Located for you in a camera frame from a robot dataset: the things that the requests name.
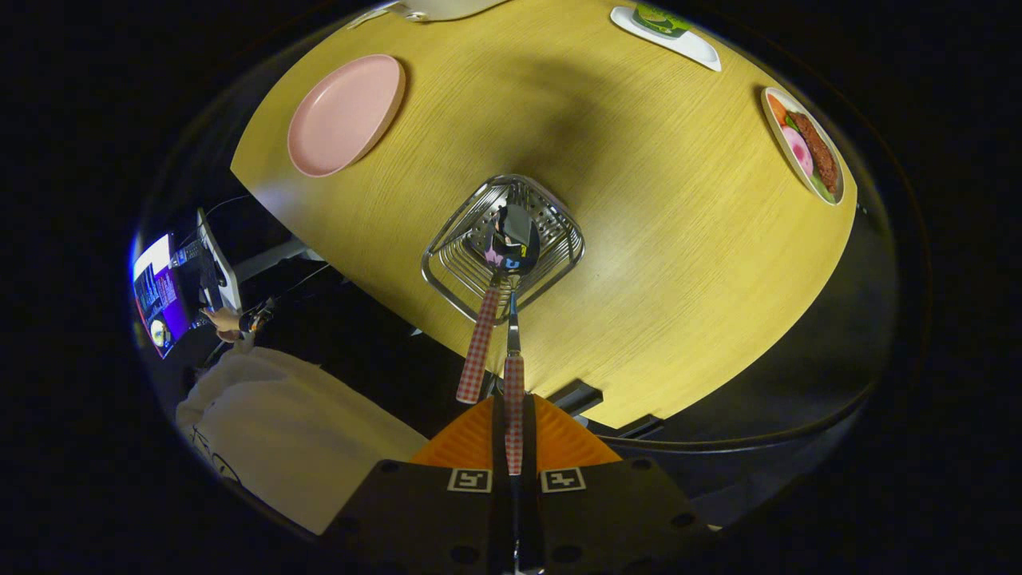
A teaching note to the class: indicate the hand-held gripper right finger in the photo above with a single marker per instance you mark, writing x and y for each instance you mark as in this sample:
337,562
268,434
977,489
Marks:
532,443

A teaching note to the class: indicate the black table bracket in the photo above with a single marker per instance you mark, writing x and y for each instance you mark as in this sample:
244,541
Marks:
576,397
639,427

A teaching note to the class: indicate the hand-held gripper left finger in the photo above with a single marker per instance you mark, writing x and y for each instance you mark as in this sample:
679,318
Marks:
497,443

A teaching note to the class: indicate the pink radish slice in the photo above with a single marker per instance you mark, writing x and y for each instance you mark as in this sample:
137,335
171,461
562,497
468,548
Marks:
797,150

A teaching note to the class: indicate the white food plate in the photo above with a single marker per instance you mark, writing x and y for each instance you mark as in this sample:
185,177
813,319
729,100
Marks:
771,132

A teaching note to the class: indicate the pink plate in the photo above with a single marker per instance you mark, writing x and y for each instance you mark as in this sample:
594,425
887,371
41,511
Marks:
343,116

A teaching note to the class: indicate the white metal frame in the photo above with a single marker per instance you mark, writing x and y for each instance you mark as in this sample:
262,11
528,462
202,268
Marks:
263,255

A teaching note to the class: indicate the perforated metal tray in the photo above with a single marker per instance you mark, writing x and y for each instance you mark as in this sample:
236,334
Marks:
559,239

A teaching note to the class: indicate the laptop computer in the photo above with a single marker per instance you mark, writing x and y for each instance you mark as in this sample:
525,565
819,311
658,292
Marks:
164,303

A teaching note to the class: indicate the orange carrot slice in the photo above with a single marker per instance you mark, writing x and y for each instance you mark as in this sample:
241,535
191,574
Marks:
777,108

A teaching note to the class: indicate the green tea bottle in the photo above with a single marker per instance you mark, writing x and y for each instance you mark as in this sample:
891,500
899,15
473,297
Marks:
659,20

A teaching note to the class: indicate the green lettuce leaf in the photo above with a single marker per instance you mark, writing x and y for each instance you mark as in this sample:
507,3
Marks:
822,190

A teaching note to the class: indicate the white square coaster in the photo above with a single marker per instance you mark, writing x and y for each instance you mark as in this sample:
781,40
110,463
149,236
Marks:
695,52

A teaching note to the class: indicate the white toaster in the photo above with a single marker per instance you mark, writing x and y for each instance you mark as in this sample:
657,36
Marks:
447,8

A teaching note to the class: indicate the person's white clothing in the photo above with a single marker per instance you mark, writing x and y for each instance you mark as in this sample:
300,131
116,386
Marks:
295,431

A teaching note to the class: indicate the brown meat piece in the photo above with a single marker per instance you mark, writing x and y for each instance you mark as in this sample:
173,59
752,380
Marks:
822,152

